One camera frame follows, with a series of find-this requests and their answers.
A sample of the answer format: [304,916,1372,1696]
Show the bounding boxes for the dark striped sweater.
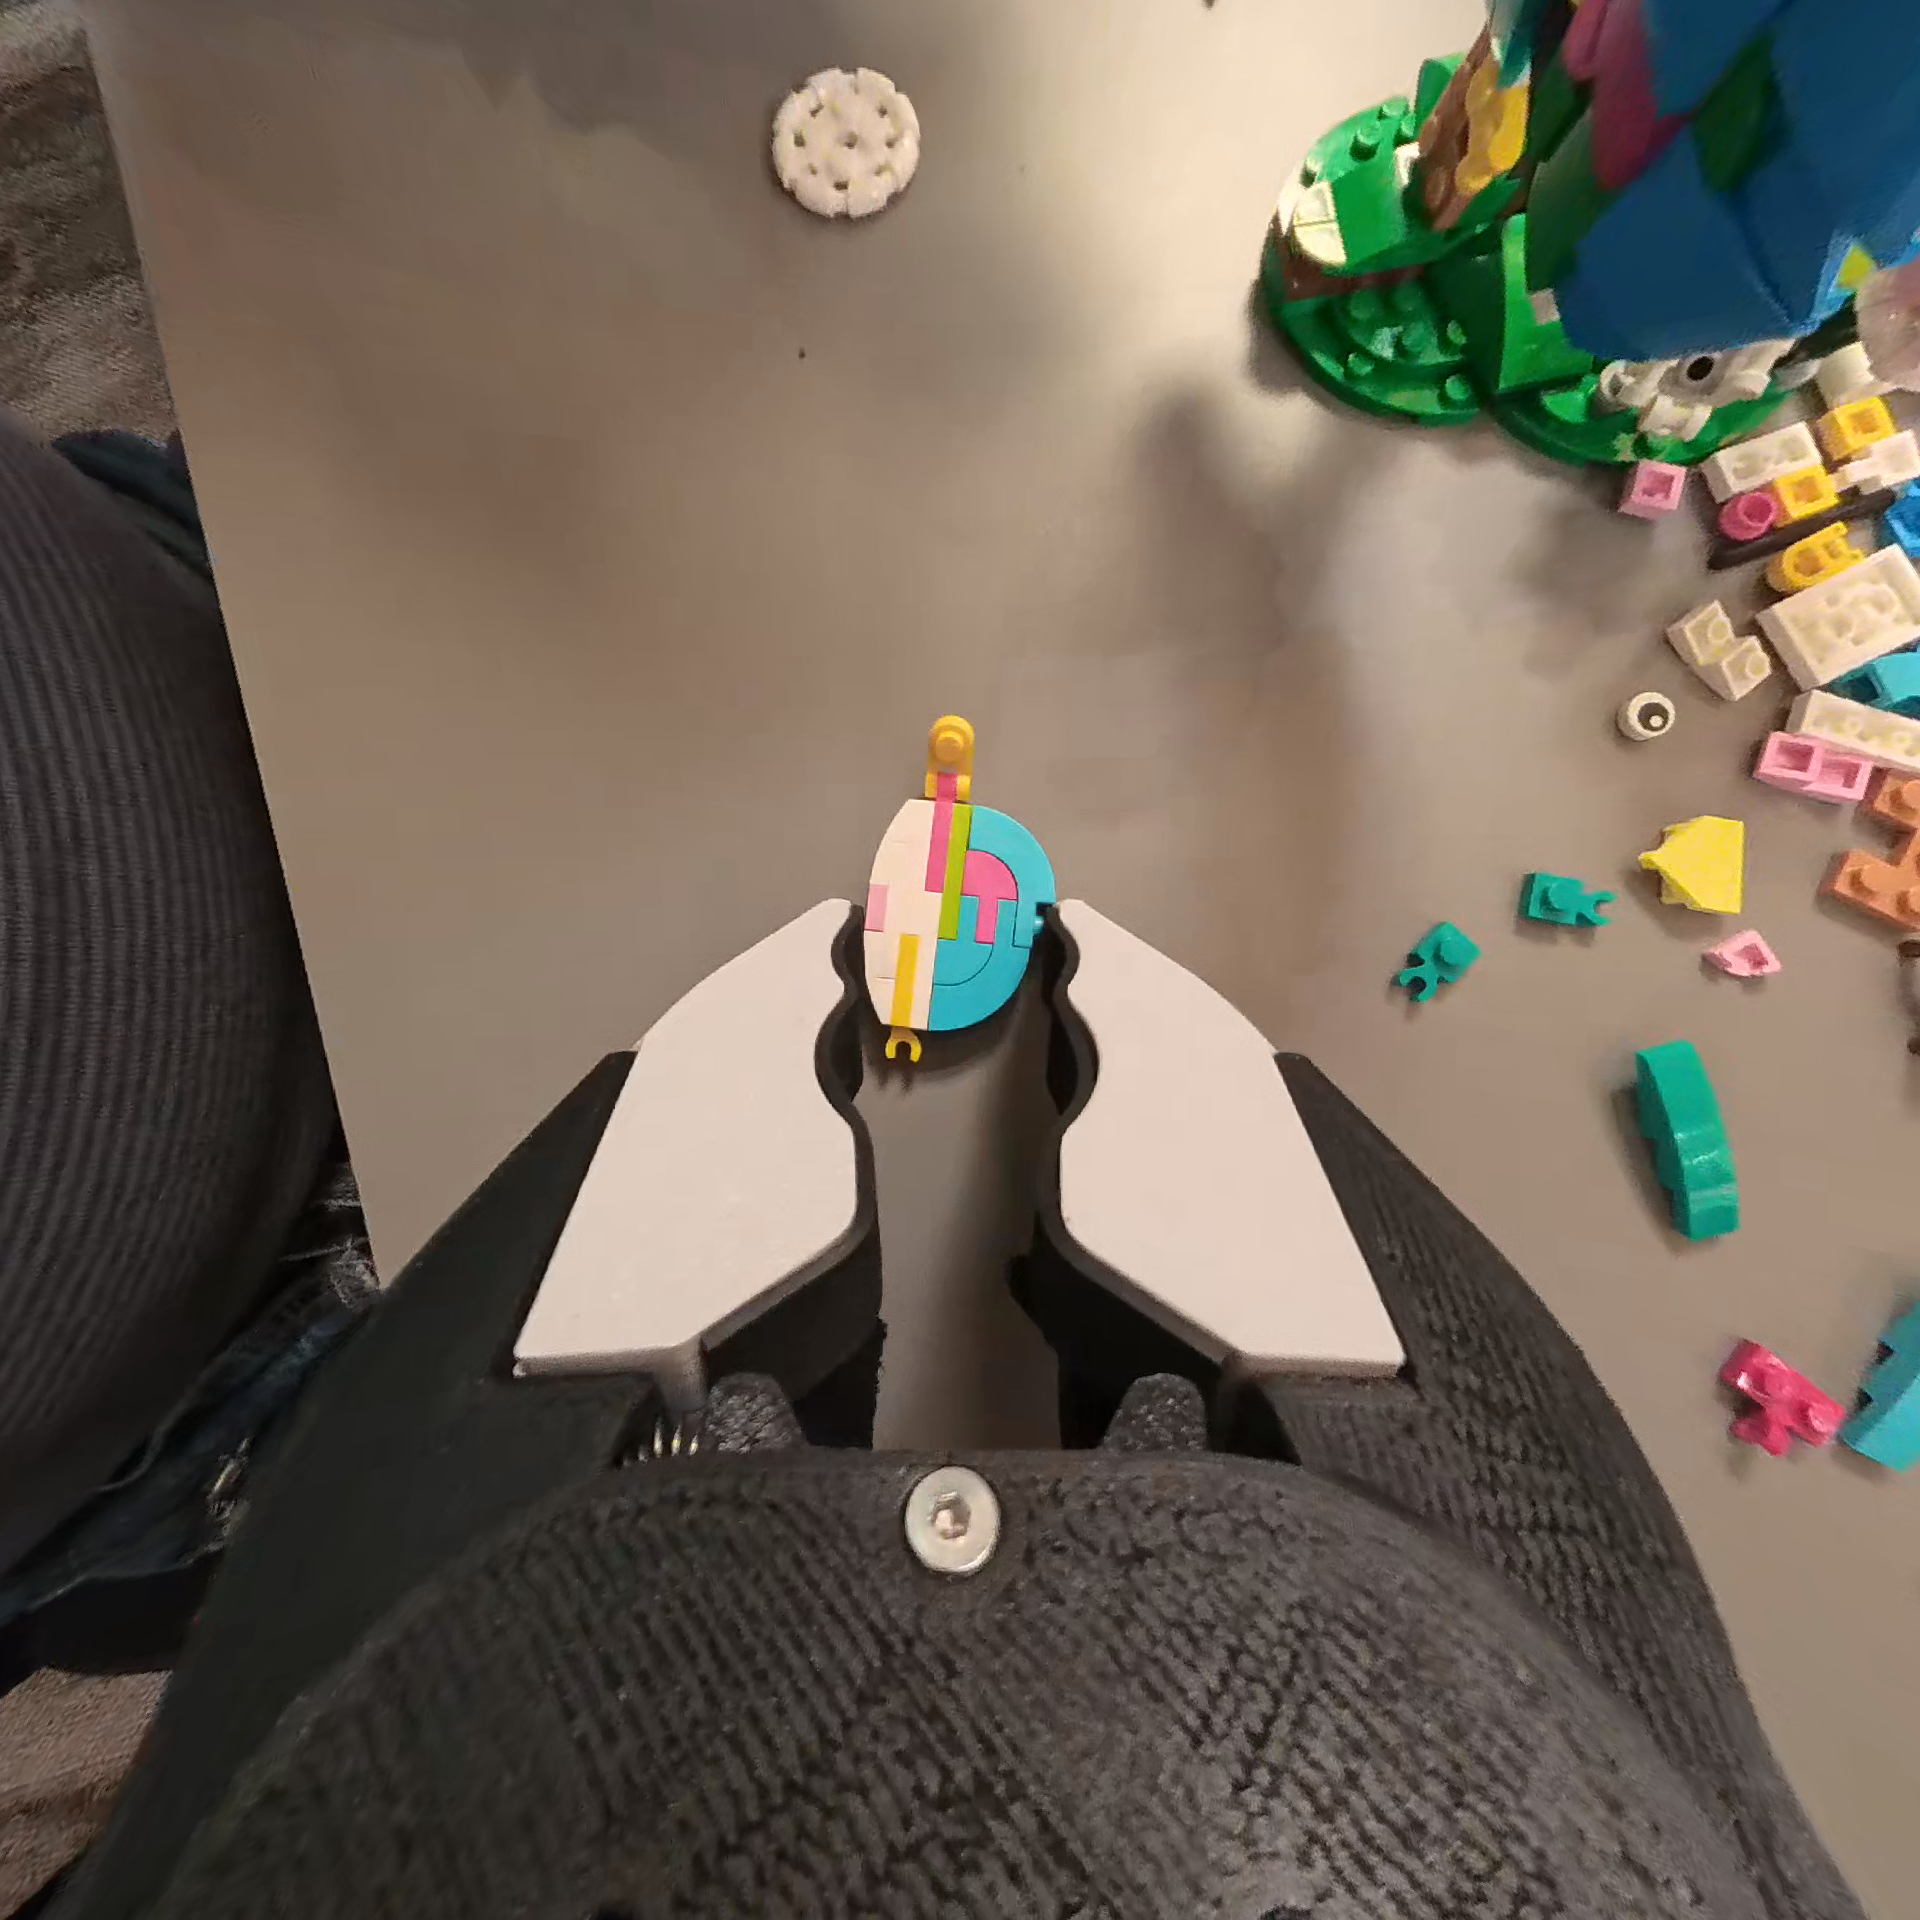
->
[0,420,337,1568]

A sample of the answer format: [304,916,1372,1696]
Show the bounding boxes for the colourful lego butterfly model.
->
[1259,0,1920,459]

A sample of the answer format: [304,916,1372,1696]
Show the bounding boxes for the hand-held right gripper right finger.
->
[1016,895,1412,1461]

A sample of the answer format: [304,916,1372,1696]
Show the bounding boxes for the oval white teal lego wing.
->
[861,718,1059,1068]

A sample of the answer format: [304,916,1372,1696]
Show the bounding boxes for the teal curved lego brick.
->
[1631,1039,1742,1240]

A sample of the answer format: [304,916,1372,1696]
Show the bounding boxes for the magenta lego clip piece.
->
[1717,1336,1847,1456]

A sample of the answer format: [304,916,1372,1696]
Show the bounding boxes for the orange lego plate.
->
[1821,773,1920,924]

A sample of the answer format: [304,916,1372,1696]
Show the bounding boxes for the pile of loose lego pieces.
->
[1611,335,1920,932]

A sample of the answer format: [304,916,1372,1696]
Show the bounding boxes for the blue lego brick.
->
[1838,1306,1920,1471]

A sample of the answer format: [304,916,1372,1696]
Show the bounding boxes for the black lego bar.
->
[1708,496,1883,572]

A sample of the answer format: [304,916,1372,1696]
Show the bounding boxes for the white round lego plate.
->
[771,66,924,222]

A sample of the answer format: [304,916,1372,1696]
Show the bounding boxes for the yellow wedge lego piece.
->
[1638,814,1749,916]

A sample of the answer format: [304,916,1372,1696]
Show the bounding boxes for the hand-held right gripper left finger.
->
[511,895,879,1448]

